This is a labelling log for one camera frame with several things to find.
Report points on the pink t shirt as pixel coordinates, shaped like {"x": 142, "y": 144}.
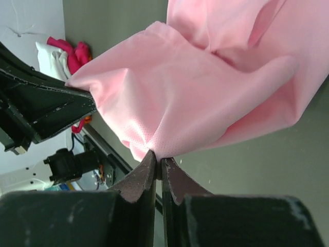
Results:
{"x": 215, "y": 73}

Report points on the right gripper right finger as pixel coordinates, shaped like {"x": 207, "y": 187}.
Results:
{"x": 176, "y": 184}

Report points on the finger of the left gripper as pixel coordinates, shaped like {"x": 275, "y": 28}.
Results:
{"x": 36, "y": 107}

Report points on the red folded t shirt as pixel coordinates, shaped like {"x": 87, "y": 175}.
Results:
{"x": 77, "y": 57}

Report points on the white folded t shirt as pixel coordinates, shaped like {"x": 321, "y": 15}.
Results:
{"x": 53, "y": 61}

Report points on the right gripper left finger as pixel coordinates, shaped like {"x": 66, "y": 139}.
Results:
{"x": 132, "y": 220}

